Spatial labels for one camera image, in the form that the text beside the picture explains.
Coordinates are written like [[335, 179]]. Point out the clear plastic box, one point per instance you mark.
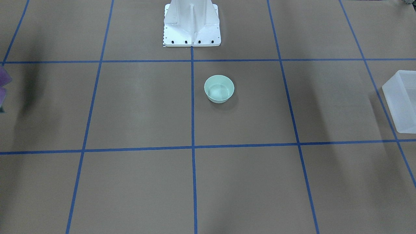
[[400, 95]]

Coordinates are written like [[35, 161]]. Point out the mint green bowl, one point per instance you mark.
[[219, 88]]

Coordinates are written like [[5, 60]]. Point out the purple cloth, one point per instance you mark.
[[4, 80]]

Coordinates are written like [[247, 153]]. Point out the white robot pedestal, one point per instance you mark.
[[191, 23]]

